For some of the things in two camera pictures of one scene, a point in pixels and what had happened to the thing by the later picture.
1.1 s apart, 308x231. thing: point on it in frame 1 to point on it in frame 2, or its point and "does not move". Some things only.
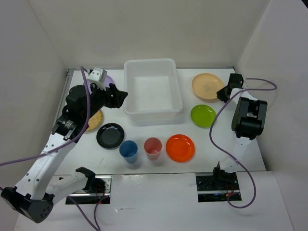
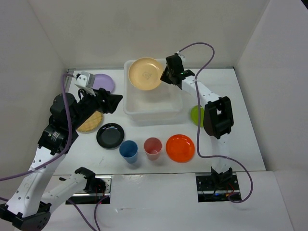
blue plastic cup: [128, 149] does not move
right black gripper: [220, 95] to [163, 77]
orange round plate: [180, 148] does not move
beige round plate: [206, 85] to [144, 73]
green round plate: [202, 116] does not move
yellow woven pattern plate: [95, 121] does not move
